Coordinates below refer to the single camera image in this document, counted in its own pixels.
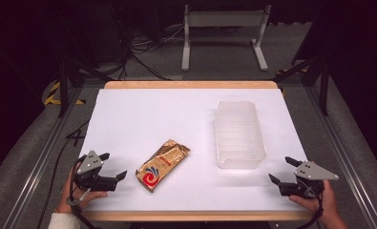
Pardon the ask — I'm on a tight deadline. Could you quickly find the clear plastic container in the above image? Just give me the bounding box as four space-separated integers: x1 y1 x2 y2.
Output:
213 100 267 170

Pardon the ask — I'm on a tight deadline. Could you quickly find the aluminium floor rail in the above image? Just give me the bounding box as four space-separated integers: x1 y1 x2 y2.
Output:
9 87 84 229
304 85 377 229

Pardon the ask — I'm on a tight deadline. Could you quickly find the gold snack packet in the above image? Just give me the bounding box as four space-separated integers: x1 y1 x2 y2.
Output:
135 138 192 194

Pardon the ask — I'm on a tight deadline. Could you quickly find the bundle of black floor cables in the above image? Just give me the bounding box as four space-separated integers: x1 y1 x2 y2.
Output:
111 22 184 82

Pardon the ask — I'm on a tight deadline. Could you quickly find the hand-held gripper black cable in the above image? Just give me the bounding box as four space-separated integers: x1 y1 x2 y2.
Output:
67 155 103 229
302 190 325 229

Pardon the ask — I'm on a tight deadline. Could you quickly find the wooden table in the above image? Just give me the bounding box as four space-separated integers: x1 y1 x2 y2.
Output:
80 80 314 222

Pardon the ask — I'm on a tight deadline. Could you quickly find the person's left hand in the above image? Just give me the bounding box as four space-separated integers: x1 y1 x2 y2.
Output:
55 170 109 215

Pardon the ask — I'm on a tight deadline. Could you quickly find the right hand-held gripper black cable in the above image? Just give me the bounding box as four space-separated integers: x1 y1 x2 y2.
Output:
302 190 325 229

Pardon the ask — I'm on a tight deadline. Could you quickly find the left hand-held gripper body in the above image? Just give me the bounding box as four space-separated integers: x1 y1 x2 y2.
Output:
73 150 119 193

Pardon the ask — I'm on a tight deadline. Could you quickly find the person's right hand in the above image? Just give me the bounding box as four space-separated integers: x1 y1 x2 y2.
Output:
287 178 341 223

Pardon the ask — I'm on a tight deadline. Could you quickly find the yellow black hazard tape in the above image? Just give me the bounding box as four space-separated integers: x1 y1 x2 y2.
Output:
42 80 87 107

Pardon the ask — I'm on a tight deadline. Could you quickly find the white metal frame stand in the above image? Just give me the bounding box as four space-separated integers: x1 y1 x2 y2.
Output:
180 4 270 73

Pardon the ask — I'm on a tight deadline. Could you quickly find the left hand-held gripper black cable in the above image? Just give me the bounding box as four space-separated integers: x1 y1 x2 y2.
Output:
67 155 103 229

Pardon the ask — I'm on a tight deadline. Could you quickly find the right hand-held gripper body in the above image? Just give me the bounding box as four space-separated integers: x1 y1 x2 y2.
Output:
278 160 340 200

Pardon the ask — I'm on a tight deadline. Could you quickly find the white table sheet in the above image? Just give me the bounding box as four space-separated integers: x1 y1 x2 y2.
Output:
78 88 308 213

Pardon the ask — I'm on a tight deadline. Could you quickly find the black tripod stand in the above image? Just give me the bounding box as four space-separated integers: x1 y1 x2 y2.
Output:
271 55 332 117
55 9 115 119

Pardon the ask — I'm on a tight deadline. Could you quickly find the black floor cable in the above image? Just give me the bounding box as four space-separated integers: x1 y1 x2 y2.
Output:
36 118 92 229

